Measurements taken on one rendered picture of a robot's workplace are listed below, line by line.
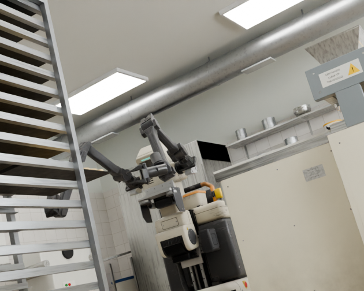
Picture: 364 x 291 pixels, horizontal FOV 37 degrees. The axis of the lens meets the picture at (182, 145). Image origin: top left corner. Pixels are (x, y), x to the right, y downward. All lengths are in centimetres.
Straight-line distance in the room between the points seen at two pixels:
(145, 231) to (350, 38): 494
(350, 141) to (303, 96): 465
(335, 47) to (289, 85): 453
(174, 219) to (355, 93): 144
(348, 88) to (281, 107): 469
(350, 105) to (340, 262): 79
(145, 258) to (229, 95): 256
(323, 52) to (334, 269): 110
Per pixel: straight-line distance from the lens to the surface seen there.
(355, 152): 264
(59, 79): 260
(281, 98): 738
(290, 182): 292
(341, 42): 286
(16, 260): 269
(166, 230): 350
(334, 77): 272
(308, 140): 291
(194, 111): 797
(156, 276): 719
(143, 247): 728
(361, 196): 263
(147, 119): 309
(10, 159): 219
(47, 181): 231
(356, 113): 266
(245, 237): 301
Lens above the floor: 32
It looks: 14 degrees up
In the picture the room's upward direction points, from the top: 15 degrees counter-clockwise
